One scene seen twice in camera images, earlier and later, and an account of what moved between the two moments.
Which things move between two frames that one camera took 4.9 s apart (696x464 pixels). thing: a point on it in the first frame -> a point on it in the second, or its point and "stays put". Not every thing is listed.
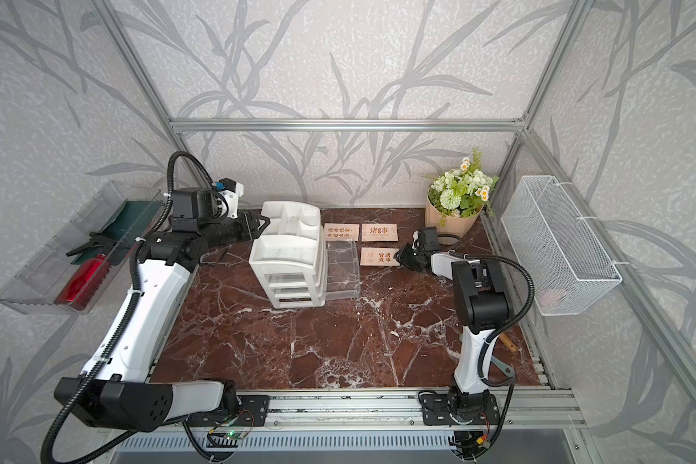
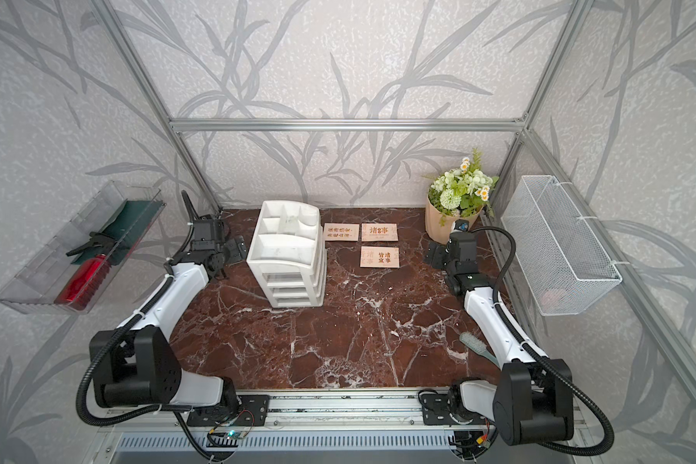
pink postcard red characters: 349,232 stays put
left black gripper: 247,224 -> 235,251
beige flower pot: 461,226 stays put
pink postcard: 378,256 stays put
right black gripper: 402,256 -> 441,250
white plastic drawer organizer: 289,256 stays put
